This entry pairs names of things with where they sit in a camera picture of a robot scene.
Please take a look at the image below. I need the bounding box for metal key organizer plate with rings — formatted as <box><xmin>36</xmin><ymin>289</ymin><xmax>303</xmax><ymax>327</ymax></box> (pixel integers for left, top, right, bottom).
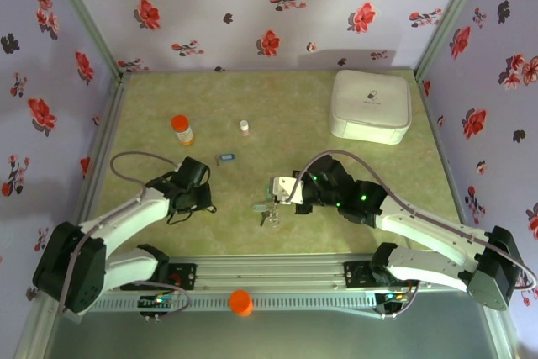
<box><xmin>266</xmin><ymin>201</ymin><xmax>283</xmax><ymax>228</ymax></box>

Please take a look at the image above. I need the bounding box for orange pill bottle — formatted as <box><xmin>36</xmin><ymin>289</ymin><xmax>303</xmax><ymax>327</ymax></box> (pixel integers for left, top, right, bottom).
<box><xmin>170</xmin><ymin>114</ymin><xmax>196</xmax><ymax>147</ymax></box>

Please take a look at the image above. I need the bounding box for white zipped case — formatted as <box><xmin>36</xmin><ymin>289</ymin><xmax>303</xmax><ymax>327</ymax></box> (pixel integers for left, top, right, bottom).
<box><xmin>327</xmin><ymin>69</ymin><xmax>413</xmax><ymax>146</ymax></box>

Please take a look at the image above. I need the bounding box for orange cylinder cap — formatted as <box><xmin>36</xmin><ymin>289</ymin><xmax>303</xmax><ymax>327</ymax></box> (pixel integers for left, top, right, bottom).
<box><xmin>229</xmin><ymin>289</ymin><xmax>255</xmax><ymax>318</ymax></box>

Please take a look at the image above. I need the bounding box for small electronics board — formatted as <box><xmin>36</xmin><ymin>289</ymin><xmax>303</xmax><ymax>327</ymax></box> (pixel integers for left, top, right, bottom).
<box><xmin>138</xmin><ymin>293</ymin><xmax>177</xmax><ymax>309</ymax></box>
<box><xmin>376</xmin><ymin>289</ymin><xmax>417</xmax><ymax>308</ymax></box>

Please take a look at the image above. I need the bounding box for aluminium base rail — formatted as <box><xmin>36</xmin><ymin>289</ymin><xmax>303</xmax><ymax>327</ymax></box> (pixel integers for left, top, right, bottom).
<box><xmin>166</xmin><ymin>254</ymin><xmax>379</xmax><ymax>293</ymax></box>

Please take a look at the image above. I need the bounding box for aluminium table side rail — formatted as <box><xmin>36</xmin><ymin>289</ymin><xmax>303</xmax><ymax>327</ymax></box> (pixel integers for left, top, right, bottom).
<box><xmin>69</xmin><ymin>72</ymin><xmax>132</xmax><ymax>238</ymax></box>
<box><xmin>414</xmin><ymin>72</ymin><xmax>468</xmax><ymax>232</ymax></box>

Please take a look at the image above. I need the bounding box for perforated grey cable duct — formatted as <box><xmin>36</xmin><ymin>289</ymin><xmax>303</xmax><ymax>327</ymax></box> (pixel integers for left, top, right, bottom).
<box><xmin>90</xmin><ymin>293</ymin><xmax>379</xmax><ymax>314</ymax></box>

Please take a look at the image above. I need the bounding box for aluminium frame post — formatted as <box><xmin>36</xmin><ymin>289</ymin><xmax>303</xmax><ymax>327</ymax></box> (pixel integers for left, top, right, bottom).
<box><xmin>414</xmin><ymin>0</ymin><xmax>493</xmax><ymax>82</ymax></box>
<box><xmin>41</xmin><ymin>0</ymin><xmax>131</xmax><ymax>82</ymax></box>

